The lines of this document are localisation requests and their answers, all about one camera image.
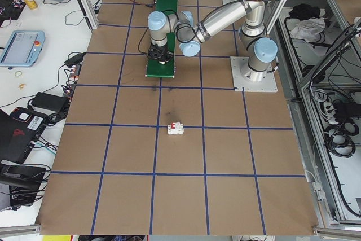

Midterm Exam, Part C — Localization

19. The green conveyor belt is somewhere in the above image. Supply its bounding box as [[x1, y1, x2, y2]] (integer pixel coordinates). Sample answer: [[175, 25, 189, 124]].
[[145, 0, 181, 80]]

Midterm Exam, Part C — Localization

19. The black cloth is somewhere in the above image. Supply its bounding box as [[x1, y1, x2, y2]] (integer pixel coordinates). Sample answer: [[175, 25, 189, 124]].
[[289, 3, 322, 19]]

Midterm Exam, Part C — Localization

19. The large black power brick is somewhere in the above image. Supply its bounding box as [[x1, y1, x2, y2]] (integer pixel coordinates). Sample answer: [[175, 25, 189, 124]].
[[30, 91, 70, 109]]

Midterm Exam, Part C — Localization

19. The black coiled cable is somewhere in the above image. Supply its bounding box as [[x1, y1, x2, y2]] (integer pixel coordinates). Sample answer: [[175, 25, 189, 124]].
[[324, 128, 356, 157]]

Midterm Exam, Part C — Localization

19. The white red circuit breaker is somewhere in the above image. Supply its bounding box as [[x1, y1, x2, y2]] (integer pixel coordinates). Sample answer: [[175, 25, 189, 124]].
[[167, 121, 186, 137]]

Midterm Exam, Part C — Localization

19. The black power strip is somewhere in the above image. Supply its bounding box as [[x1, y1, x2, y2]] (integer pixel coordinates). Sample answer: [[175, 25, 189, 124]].
[[63, 63, 82, 98]]

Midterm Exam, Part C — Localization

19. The metal V-shaped frame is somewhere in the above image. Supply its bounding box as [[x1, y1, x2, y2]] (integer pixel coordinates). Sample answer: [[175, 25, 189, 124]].
[[270, 0, 361, 230]]

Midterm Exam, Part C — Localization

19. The aluminium profile post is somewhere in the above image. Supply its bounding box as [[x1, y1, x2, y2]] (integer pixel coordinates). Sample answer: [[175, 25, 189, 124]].
[[63, 0, 99, 30]]

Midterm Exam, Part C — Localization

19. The black laptop with red logo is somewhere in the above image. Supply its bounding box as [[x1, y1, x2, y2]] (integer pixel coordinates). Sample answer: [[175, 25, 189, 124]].
[[0, 107, 49, 165]]

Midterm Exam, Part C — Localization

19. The white cloth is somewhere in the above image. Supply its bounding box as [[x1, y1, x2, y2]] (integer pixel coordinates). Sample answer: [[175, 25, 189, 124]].
[[290, 17, 328, 43]]

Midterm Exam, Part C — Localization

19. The white power strip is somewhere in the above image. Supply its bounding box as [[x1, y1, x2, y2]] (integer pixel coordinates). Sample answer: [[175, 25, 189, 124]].
[[321, 101, 336, 125]]

